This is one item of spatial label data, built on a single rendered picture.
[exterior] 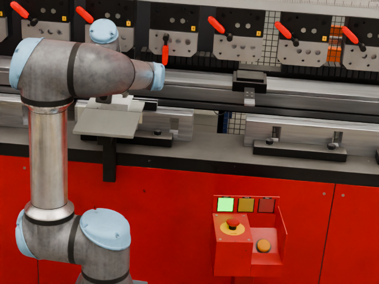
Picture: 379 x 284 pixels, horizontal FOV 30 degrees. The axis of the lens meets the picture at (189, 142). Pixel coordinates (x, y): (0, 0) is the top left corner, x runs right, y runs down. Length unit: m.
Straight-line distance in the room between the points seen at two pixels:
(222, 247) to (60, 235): 0.54
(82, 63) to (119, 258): 0.47
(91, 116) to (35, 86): 0.69
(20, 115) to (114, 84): 0.94
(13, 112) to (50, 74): 0.93
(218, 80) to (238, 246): 0.76
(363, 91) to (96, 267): 1.33
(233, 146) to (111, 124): 0.43
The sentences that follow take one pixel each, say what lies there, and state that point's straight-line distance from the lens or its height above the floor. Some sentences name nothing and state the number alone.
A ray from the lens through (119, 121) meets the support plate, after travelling 2.17.
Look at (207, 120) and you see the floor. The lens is 4.67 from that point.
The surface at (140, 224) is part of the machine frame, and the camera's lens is 2.38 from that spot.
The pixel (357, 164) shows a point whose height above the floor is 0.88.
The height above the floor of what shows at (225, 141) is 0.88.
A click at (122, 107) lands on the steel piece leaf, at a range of 2.24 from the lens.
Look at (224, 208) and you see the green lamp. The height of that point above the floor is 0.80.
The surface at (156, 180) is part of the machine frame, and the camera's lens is 2.29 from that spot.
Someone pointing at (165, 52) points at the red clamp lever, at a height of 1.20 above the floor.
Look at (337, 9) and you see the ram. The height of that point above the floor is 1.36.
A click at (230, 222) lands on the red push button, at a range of 2.05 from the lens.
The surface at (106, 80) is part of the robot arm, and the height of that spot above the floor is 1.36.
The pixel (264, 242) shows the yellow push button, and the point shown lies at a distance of 2.12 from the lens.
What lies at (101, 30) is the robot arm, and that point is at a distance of 1.94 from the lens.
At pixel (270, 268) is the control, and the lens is 2.09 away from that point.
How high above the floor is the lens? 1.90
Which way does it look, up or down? 26 degrees down
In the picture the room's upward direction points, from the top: 4 degrees clockwise
